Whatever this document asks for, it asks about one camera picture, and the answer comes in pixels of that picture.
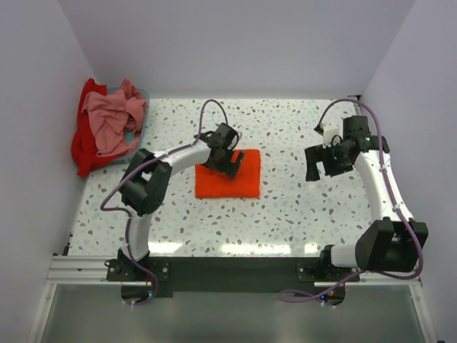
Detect aluminium front frame rail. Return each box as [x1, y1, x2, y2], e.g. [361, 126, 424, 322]
[45, 253, 423, 287]

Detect red t shirt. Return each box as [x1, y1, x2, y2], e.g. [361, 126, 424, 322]
[71, 78, 121, 178]

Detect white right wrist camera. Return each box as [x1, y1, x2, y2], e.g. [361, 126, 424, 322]
[318, 123, 341, 149]

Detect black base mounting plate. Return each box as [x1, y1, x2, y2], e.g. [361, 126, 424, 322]
[104, 254, 360, 304]

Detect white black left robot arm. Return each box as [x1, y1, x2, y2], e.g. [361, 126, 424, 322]
[109, 123, 244, 281]

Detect teal laundry basket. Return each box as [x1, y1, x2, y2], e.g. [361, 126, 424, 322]
[109, 89, 150, 165]

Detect orange t shirt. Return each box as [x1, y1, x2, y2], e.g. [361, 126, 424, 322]
[194, 149, 261, 199]

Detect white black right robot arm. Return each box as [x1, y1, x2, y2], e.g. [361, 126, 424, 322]
[305, 116, 428, 281]

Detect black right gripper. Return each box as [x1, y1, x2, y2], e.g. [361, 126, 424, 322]
[305, 140, 353, 182]

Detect pink t shirt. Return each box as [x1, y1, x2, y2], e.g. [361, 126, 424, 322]
[83, 79, 149, 158]

